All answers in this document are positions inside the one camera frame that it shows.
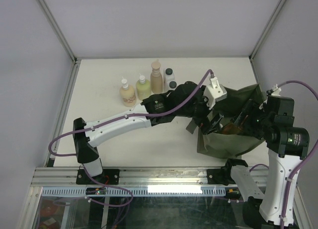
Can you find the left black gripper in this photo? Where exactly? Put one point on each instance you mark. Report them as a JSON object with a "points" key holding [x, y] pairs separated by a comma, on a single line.
{"points": [[207, 127]]}

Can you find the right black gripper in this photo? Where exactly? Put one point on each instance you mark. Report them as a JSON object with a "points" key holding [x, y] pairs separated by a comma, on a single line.
{"points": [[251, 108]]}

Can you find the amber bottle pink cap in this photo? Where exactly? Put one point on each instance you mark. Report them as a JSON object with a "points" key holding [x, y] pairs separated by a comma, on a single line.
{"points": [[231, 129]]}

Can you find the olive green canvas bag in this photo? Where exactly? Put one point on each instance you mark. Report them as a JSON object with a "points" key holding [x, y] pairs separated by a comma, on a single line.
{"points": [[230, 145]]}

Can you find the white bottle dark cap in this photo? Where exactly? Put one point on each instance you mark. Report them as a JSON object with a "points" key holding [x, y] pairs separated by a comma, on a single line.
{"points": [[168, 75], [170, 85]]}

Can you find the beige pump bottle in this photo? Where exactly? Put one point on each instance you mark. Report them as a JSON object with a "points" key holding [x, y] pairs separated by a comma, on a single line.
{"points": [[156, 77]]}

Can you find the yellow-green lotion bottle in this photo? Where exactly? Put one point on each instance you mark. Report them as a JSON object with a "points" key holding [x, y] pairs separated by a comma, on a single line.
{"points": [[143, 87]]}

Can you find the small tan pump bottle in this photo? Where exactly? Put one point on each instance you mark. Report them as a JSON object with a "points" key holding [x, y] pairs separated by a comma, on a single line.
{"points": [[127, 93]]}

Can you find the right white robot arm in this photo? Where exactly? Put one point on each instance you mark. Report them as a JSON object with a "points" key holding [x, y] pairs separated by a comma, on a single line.
{"points": [[287, 148]]}

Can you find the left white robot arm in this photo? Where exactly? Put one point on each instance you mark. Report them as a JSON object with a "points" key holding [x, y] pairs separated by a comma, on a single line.
{"points": [[186, 100]]}

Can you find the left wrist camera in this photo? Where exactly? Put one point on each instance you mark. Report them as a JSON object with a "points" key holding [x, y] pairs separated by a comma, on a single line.
{"points": [[214, 92]]}

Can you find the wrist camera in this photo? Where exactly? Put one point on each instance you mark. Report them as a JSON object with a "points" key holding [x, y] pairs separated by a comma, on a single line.
{"points": [[274, 91], [214, 92]]}

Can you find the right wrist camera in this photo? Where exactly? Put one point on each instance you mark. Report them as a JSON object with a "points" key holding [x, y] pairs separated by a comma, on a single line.
{"points": [[274, 91]]}

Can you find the white slotted cable duct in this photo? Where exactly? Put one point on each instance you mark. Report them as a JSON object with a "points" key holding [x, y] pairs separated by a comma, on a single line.
{"points": [[148, 191]]}

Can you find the right aluminium frame post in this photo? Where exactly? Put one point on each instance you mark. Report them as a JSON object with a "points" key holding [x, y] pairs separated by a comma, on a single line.
{"points": [[268, 27]]}

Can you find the aluminium frame post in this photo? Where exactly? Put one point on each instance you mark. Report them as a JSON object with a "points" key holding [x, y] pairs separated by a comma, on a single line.
{"points": [[268, 27], [56, 29]]}

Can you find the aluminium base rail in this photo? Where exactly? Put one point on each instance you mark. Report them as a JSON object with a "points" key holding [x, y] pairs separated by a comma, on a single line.
{"points": [[127, 176]]}

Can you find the left aluminium frame post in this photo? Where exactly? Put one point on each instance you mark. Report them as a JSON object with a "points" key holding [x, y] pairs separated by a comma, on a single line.
{"points": [[56, 29]]}

